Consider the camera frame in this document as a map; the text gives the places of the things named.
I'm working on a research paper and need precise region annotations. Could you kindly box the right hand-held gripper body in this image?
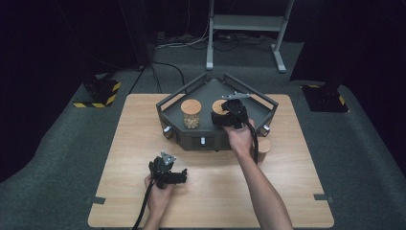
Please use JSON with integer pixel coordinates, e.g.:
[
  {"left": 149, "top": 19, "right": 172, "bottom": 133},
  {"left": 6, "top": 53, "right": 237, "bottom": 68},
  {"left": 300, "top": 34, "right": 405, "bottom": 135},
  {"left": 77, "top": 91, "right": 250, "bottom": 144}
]
[{"left": 222, "top": 91, "right": 252, "bottom": 129}]

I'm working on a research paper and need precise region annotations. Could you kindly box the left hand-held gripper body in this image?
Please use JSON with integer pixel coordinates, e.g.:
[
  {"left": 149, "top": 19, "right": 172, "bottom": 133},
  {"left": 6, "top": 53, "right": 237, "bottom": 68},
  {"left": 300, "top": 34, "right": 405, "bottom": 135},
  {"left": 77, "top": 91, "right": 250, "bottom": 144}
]
[{"left": 147, "top": 150, "right": 177, "bottom": 190}]

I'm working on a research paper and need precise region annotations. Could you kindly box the glass jar with dark contents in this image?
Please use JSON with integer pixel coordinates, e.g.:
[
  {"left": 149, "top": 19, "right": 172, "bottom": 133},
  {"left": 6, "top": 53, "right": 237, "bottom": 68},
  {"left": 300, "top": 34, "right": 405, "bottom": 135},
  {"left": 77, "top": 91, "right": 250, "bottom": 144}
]
[{"left": 212, "top": 99, "right": 229, "bottom": 116}]

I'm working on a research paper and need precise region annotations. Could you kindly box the dark grey corner storage rack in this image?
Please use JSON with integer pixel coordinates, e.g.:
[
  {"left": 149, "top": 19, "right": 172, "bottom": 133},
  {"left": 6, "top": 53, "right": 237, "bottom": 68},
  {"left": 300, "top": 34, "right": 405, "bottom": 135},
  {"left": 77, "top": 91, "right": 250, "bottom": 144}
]
[{"left": 155, "top": 72, "right": 280, "bottom": 151}]

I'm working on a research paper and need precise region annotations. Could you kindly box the glass jar with pale nuts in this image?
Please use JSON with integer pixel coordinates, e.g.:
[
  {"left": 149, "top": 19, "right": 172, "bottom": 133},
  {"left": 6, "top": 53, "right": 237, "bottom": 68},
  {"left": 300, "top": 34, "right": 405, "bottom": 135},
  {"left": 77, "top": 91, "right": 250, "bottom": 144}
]
[{"left": 180, "top": 99, "right": 203, "bottom": 130}]

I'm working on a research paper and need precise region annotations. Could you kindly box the glass jar with reddish contents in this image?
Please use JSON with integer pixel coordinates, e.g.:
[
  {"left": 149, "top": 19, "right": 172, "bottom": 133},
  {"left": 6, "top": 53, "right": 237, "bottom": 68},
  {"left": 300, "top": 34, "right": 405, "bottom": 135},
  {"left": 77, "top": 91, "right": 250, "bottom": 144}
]
[{"left": 257, "top": 137, "right": 273, "bottom": 164}]

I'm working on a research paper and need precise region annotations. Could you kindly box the person's right hand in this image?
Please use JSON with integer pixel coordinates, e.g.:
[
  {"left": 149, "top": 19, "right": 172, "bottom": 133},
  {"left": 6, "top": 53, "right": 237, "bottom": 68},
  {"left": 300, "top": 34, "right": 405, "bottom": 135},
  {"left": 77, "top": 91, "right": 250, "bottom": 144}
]
[{"left": 222, "top": 119, "right": 256, "bottom": 157}]

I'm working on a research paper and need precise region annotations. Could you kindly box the person's left hand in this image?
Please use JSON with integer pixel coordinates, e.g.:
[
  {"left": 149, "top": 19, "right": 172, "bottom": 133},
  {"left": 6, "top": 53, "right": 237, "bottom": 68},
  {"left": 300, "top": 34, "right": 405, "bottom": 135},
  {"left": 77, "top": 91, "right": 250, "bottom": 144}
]
[{"left": 144, "top": 173, "right": 175, "bottom": 219}]

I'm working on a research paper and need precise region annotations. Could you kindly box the dark drawer with silver knob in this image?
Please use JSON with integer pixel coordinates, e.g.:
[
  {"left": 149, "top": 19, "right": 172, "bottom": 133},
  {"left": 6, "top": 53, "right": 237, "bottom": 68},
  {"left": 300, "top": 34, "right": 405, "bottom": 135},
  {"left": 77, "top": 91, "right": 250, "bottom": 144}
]
[
  {"left": 191, "top": 135, "right": 216, "bottom": 150},
  {"left": 160, "top": 122, "right": 177, "bottom": 142},
  {"left": 258, "top": 123, "right": 273, "bottom": 139}
]

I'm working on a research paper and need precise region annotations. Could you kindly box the grey tape strip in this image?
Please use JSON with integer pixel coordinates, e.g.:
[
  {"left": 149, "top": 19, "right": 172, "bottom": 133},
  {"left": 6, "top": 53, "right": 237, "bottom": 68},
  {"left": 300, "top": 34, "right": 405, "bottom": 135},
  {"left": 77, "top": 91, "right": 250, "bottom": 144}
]
[
  {"left": 313, "top": 193, "right": 335, "bottom": 204},
  {"left": 84, "top": 195, "right": 106, "bottom": 206}
]

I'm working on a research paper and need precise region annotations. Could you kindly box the black base with hazard stripes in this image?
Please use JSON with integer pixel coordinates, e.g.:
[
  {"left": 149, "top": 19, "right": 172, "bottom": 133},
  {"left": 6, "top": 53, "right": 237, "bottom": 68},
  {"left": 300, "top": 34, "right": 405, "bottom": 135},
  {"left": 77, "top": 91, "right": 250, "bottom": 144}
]
[
  {"left": 301, "top": 80, "right": 350, "bottom": 113},
  {"left": 72, "top": 75, "right": 123, "bottom": 109}
]

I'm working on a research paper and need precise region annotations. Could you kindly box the white metal stand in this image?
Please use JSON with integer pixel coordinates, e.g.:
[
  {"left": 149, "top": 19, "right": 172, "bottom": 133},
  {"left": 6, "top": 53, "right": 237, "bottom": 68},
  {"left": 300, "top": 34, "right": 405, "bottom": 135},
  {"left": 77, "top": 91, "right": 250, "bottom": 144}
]
[{"left": 205, "top": 0, "right": 295, "bottom": 74}]

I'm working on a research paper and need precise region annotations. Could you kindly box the dark curtain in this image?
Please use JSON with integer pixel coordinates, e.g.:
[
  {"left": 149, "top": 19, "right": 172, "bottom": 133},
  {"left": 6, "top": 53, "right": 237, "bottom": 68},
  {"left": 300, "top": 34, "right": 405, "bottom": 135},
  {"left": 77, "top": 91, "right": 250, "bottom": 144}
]
[
  {"left": 0, "top": 0, "right": 154, "bottom": 185},
  {"left": 288, "top": 0, "right": 406, "bottom": 176}
]

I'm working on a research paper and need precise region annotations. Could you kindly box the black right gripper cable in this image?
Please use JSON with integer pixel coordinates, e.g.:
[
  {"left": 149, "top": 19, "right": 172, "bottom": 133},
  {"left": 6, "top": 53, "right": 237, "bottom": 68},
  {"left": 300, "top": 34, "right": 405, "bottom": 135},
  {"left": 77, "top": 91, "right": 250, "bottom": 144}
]
[{"left": 243, "top": 117, "right": 260, "bottom": 166}]

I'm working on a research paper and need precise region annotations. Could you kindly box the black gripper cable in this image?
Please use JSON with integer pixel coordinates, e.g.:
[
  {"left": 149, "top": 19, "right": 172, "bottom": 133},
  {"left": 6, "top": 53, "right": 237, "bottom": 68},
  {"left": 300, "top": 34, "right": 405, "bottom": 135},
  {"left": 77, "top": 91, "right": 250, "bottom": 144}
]
[
  {"left": 131, "top": 180, "right": 157, "bottom": 230},
  {"left": 243, "top": 117, "right": 260, "bottom": 166}
]

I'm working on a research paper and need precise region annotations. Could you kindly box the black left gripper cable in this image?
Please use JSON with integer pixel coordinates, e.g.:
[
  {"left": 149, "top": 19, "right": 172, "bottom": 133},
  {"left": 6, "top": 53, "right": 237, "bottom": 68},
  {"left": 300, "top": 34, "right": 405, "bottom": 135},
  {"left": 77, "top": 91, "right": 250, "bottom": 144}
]
[{"left": 131, "top": 180, "right": 157, "bottom": 230}]

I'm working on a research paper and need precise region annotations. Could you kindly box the black floor cable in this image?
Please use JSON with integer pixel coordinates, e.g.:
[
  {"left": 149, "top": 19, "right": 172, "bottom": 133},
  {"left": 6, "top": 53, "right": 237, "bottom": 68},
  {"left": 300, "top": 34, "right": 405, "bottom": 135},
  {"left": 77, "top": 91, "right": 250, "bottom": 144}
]
[{"left": 150, "top": 60, "right": 187, "bottom": 95}]

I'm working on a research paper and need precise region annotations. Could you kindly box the bundle of floor cables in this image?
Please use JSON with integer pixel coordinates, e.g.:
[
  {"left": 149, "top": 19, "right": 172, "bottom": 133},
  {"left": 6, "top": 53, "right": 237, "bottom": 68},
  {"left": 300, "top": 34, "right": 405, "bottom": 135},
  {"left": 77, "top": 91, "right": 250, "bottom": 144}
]
[{"left": 154, "top": 31, "right": 276, "bottom": 53}]

